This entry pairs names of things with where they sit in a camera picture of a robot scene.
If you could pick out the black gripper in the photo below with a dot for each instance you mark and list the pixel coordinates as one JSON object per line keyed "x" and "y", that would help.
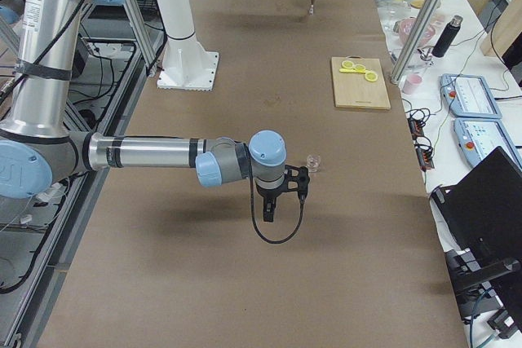
{"x": 267, "y": 194}

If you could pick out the small clear glass cup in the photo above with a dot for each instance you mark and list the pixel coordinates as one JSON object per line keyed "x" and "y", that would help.
{"x": 313, "y": 163}

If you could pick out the pink cup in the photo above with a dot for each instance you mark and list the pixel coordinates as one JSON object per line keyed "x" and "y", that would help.
{"x": 412, "y": 82}

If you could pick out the bamboo cutting board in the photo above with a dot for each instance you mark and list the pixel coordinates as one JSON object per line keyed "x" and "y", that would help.
{"x": 351, "y": 90}

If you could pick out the yellow plastic knife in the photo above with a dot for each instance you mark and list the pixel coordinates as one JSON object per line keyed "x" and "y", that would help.
{"x": 352, "y": 70}

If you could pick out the lemon slice upper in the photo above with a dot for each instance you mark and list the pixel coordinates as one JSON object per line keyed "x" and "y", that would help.
{"x": 347, "y": 64}

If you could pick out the lemon slice lower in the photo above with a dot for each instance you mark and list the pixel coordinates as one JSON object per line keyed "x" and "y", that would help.
{"x": 371, "y": 76}

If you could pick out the black laptop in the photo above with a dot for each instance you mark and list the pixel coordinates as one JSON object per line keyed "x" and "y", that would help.
{"x": 483, "y": 210}

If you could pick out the lower teach pendant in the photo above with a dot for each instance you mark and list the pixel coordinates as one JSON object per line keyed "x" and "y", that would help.
{"x": 477, "y": 137}

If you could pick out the teach pendant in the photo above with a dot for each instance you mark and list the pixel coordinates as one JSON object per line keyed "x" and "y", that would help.
{"x": 469, "y": 96}
{"x": 477, "y": 137}

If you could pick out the upper teach pendant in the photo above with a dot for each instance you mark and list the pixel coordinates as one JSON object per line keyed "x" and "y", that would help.
{"x": 469, "y": 96}

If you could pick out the black water bottle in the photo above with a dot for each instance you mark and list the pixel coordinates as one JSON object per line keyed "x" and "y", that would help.
{"x": 448, "y": 35}

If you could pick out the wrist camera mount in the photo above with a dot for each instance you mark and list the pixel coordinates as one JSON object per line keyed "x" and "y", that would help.
{"x": 297, "y": 180}

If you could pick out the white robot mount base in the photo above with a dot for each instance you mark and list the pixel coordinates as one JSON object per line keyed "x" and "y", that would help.
{"x": 186, "y": 65}

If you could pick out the aluminium frame post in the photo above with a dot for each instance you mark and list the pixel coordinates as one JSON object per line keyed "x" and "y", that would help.
{"x": 411, "y": 45}

